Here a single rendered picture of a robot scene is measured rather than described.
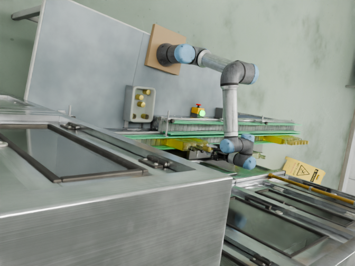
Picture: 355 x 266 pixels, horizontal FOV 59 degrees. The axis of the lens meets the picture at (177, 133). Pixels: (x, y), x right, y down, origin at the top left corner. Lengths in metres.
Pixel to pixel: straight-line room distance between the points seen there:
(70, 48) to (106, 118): 0.46
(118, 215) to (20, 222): 0.12
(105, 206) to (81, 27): 1.55
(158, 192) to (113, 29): 1.60
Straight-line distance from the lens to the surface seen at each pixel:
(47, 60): 1.81
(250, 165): 1.76
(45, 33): 1.81
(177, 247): 0.52
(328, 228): 1.58
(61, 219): 0.39
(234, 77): 1.67
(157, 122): 2.06
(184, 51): 1.96
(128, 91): 2.00
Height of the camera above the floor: 2.46
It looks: 47 degrees down
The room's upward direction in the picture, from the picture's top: 106 degrees clockwise
